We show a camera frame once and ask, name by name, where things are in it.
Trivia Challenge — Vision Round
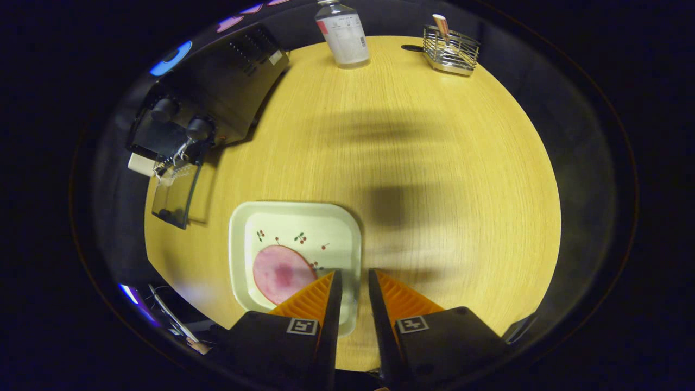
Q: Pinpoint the white string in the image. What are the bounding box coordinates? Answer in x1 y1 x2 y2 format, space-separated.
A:
154 140 192 181

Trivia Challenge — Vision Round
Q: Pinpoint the cream square plate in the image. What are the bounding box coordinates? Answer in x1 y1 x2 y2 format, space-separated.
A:
228 202 363 337

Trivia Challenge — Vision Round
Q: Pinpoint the pink ham slice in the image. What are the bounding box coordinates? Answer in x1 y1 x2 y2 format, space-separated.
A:
252 245 318 306

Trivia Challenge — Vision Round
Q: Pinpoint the black toaster oven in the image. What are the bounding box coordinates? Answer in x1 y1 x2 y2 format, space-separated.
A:
126 24 291 230

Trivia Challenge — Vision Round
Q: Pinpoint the metal wire basket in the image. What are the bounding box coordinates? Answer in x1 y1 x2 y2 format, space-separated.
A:
422 24 481 75

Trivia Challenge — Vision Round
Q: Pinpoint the orange and white tube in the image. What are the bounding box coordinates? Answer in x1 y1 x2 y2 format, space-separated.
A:
432 14 451 45

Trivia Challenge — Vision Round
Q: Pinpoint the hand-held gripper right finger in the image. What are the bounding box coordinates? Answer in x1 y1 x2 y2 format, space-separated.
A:
368 268 511 391

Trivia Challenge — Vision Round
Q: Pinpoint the clear bottle with white label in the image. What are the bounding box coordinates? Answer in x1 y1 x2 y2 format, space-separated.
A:
315 0 371 70

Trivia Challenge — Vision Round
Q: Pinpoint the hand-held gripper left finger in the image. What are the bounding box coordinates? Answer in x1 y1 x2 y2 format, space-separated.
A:
209 270 344 391

